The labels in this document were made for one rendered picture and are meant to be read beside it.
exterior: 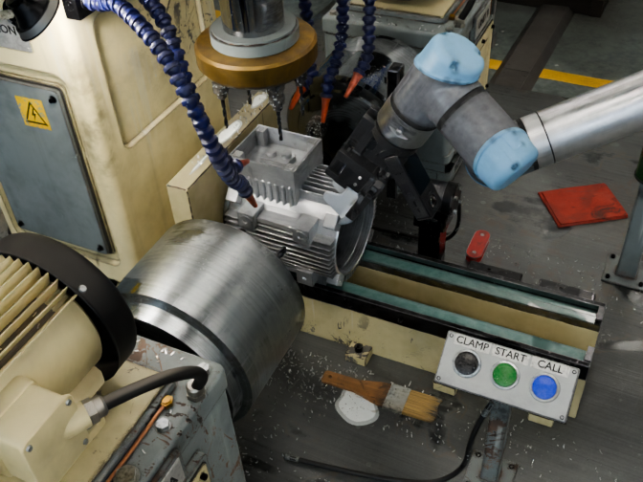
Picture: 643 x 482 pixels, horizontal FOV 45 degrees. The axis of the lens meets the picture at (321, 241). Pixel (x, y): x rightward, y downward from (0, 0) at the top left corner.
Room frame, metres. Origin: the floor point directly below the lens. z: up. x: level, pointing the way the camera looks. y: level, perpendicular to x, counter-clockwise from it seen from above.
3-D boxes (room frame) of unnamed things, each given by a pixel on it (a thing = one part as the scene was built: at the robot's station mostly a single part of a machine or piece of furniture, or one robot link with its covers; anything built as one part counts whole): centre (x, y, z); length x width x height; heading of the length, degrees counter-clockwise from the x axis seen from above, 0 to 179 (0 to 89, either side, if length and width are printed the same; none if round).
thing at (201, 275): (0.71, 0.21, 1.04); 0.37 x 0.25 x 0.25; 152
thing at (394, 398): (0.80, -0.08, 0.80); 0.21 x 0.05 x 0.01; 64
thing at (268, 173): (1.04, 0.06, 1.11); 0.12 x 0.11 x 0.07; 61
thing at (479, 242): (1.14, -0.31, 0.81); 0.09 x 0.03 x 0.02; 153
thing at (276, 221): (1.02, 0.03, 1.01); 0.20 x 0.19 x 0.19; 61
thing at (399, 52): (1.32, -0.11, 1.04); 0.41 x 0.25 x 0.25; 152
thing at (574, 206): (1.25, -0.56, 0.80); 0.15 x 0.12 x 0.01; 96
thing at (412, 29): (1.56, -0.24, 0.99); 0.35 x 0.31 x 0.37; 152
